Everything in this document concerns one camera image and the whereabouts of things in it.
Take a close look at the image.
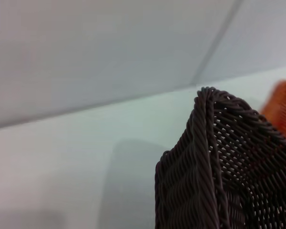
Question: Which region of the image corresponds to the dark brown woven basket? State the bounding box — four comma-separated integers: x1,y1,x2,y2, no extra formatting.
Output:
154,86,286,229

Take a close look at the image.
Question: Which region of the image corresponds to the orange woven basket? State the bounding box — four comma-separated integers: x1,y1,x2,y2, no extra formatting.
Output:
259,80,286,142

